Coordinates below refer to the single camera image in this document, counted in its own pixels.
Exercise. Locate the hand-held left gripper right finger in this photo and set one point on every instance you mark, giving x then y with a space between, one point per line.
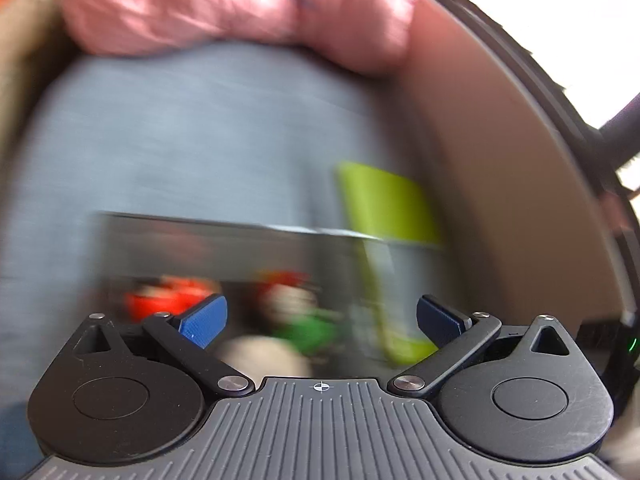
439 321

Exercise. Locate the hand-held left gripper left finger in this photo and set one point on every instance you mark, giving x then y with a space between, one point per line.
204 321

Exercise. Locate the red plastic toy figure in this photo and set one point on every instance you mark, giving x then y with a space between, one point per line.
160 302

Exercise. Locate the round beige zip pouch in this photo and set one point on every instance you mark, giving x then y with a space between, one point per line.
260 357

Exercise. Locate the grey transparent storage box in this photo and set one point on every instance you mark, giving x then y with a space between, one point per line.
240 250

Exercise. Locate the crocheted doll green dress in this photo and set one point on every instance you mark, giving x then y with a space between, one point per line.
307 332

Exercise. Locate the green lidded plastic container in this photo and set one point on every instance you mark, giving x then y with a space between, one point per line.
385 200

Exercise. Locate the pink duvet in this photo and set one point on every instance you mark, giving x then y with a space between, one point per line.
225 5

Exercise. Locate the dark crib rail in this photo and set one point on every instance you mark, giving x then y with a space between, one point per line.
565 105

